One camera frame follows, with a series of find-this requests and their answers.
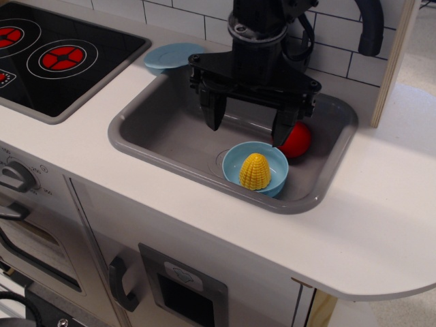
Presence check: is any grey dispenser panel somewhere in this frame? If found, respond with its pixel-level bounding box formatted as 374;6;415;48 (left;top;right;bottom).
138;243;229;326

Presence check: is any black faucet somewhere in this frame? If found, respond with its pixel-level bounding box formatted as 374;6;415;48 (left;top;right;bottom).
355;0;384;57

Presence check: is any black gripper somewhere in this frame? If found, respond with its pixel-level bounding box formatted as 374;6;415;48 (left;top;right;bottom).
189;41;321;147

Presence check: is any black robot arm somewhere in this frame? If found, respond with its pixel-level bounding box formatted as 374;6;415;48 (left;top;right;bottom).
189;1;321;147

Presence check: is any light blue plate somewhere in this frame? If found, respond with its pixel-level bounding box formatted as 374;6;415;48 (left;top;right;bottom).
143;42;205;76

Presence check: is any light blue bowl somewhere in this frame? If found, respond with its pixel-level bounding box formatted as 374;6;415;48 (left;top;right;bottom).
221;141;289;197

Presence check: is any grey sink basin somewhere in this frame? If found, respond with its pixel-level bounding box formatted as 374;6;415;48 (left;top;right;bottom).
108;66;358;214

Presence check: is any black toy stovetop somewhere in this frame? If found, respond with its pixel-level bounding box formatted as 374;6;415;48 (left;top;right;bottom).
1;1;151;125

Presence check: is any red toy tomato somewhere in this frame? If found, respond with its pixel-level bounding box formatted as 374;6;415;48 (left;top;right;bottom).
277;122;311;158

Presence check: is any yellow toy corn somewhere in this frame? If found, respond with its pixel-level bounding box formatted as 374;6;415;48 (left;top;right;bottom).
239;153;272;191

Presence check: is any grey oven door handle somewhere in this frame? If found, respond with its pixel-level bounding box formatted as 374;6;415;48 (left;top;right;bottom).
0;203;30;221

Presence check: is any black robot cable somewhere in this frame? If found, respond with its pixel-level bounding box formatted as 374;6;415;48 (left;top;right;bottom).
282;13;316;74

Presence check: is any grey oven knob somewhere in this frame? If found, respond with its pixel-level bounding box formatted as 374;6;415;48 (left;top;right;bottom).
1;161;37;193

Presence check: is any grey cabinet door handle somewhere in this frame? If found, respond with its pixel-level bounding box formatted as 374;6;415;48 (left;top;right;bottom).
108;256;139;312

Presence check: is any wooden side panel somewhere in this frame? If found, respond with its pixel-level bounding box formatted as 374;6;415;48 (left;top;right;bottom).
370;0;420;128

